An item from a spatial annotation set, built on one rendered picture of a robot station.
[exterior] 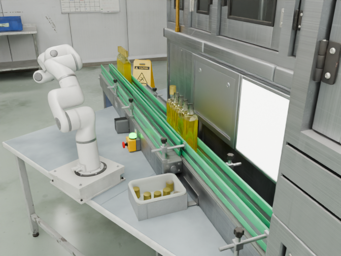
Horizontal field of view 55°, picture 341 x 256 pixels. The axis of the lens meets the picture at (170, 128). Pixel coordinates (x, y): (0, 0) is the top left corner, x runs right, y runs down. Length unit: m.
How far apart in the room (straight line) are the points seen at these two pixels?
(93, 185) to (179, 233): 0.46
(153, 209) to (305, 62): 1.00
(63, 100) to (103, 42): 5.95
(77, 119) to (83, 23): 5.90
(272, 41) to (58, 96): 0.91
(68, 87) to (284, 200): 1.14
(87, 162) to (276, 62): 0.94
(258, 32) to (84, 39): 6.22
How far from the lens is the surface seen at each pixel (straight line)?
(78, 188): 1.50
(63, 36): 7.31
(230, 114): 1.46
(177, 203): 1.43
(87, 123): 1.51
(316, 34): 0.53
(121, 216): 1.45
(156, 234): 1.35
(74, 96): 1.53
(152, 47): 7.71
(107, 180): 1.59
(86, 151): 1.56
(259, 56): 1.29
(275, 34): 1.24
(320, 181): 0.56
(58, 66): 1.60
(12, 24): 6.66
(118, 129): 2.14
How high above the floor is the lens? 1.65
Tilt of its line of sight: 24 degrees down
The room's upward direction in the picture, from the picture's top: straight up
